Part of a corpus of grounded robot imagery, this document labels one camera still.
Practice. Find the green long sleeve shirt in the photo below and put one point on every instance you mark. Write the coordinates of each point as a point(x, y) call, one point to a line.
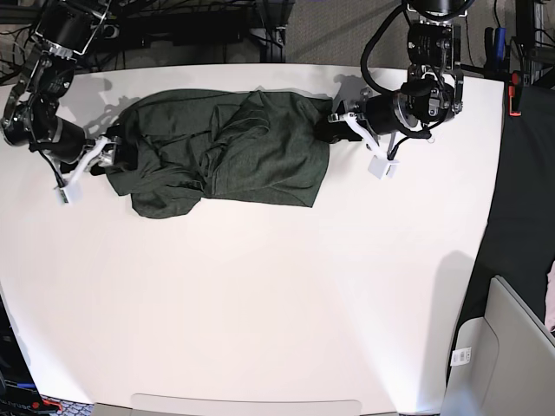
point(192, 144)

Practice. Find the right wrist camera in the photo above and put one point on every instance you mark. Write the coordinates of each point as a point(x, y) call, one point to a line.
point(69, 194)

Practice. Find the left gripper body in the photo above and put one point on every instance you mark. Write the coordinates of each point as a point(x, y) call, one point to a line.
point(382, 112)

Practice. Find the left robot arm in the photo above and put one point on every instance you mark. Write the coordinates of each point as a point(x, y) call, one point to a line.
point(432, 93)

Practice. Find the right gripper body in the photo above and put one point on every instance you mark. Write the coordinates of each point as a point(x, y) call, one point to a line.
point(68, 144)

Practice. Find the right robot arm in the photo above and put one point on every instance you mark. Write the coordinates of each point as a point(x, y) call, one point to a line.
point(62, 34)

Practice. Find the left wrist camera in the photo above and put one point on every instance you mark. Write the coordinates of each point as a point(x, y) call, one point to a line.
point(382, 168)

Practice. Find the grey plastic bin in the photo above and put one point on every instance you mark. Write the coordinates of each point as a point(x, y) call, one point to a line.
point(503, 363)

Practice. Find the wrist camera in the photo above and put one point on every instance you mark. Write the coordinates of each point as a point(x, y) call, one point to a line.
point(69, 194)
point(382, 168)

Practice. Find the red clamp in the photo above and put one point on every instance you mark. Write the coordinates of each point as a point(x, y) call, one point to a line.
point(514, 87)

